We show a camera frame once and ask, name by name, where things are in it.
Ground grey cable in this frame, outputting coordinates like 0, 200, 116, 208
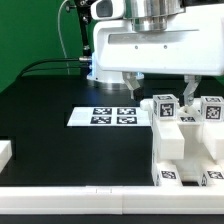
56, 0, 72, 75

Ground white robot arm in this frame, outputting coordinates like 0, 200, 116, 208
91, 0, 224, 105

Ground white chair seat block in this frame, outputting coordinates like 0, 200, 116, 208
151, 111, 224, 181

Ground black camera stand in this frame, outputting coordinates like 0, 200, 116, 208
65, 0, 96, 56

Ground white front border rail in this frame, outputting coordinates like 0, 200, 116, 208
0, 186, 224, 215

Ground white flat chair panel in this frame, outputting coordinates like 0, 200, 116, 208
67, 107, 150, 127

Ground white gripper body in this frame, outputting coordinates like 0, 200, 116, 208
91, 0, 224, 76

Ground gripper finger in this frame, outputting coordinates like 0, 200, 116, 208
122, 72, 142, 101
179, 75, 201, 106

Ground white left border block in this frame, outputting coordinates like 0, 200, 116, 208
0, 140, 12, 173

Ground small white tagged cube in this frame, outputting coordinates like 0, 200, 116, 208
201, 96, 224, 121

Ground black cables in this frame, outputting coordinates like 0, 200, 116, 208
14, 57, 93, 79

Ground small white cube with hole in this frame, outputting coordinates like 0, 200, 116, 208
153, 94, 178, 120

